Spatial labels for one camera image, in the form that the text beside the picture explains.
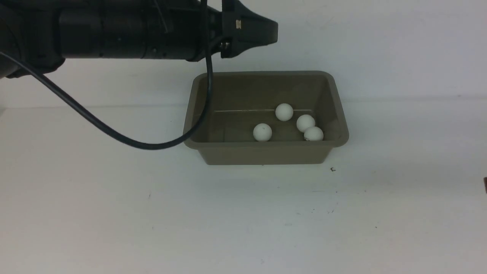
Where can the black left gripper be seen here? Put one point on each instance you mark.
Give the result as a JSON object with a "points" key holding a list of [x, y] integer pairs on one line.
{"points": [[230, 32]]}

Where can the white ping-pong ball with logo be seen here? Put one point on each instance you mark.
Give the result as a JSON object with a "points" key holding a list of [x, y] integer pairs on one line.
{"points": [[262, 132]]}

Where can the plain white ping-pong ball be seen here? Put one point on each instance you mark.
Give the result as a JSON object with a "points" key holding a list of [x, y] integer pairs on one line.
{"points": [[313, 134]]}

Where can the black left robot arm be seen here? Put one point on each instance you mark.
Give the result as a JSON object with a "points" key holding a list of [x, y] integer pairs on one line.
{"points": [[44, 33]]}

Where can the white ping-pong ball in bin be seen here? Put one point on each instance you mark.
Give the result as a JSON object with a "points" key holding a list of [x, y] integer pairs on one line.
{"points": [[304, 122]]}

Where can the tan plastic bin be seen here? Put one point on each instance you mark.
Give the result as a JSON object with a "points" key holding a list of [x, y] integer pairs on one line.
{"points": [[271, 118]]}

